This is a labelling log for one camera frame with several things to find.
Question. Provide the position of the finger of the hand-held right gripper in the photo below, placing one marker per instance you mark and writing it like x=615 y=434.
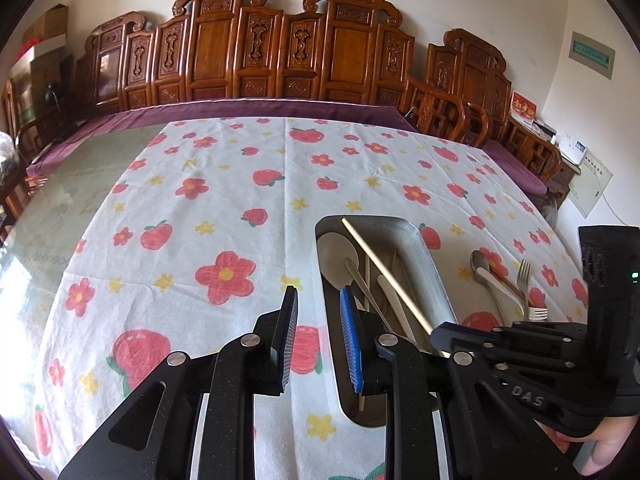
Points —
x=452 y=330
x=530 y=360

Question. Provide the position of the purple armchair cushion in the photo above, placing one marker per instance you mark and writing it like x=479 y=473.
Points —
x=515 y=167

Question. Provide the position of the rectangular metal tray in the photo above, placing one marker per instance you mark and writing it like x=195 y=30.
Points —
x=430 y=280

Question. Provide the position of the wooden side table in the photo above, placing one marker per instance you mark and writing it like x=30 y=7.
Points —
x=565 y=176

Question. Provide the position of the cream plastic fork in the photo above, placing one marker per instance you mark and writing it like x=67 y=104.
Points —
x=537 y=313

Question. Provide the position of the white wall cover panel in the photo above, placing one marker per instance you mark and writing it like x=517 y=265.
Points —
x=592 y=185

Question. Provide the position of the brown cardboard box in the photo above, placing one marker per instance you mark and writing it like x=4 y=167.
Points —
x=46 y=27

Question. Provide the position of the wooden chopstick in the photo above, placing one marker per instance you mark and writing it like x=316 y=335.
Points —
x=385 y=272
x=367 y=280

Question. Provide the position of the strawberry print tablecloth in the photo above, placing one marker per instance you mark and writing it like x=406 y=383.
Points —
x=200 y=240

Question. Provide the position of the wrapped floor fan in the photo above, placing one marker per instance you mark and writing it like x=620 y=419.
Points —
x=552 y=210

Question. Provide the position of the person's right hand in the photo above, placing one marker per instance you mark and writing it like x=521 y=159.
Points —
x=610 y=447

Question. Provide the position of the large metal spoon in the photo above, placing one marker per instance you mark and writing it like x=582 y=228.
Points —
x=480 y=261

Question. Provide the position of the carved wooden armchair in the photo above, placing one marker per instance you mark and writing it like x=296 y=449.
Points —
x=470 y=75

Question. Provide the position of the small cream plastic spoon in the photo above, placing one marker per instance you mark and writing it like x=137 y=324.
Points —
x=395 y=302

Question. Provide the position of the wooden chair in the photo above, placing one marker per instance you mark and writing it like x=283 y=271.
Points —
x=15 y=195

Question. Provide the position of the small box on side table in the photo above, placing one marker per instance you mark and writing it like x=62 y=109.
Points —
x=544 y=130

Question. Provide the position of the white plastic bag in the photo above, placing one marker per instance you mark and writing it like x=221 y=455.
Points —
x=9 y=157

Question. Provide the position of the large cream plastic spoon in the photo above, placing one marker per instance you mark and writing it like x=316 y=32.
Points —
x=332 y=255

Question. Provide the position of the metal fork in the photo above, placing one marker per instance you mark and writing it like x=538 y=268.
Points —
x=523 y=272

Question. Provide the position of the white router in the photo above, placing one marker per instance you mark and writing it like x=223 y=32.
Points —
x=574 y=147

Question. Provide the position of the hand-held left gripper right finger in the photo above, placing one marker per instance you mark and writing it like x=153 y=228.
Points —
x=350 y=345

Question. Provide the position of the carved wooden sofa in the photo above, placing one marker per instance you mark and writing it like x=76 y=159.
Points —
x=215 y=45

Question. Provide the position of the purple sofa cushion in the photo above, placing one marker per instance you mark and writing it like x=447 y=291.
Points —
x=150 y=115

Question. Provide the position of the red desk card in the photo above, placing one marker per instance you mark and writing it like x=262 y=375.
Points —
x=523 y=109

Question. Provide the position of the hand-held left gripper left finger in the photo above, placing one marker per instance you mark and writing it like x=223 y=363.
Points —
x=287 y=345

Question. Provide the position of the grey wall panel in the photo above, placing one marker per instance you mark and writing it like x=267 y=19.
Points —
x=591 y=55

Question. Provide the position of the white box with red contents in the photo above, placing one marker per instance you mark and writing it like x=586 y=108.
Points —
x=37 y=52

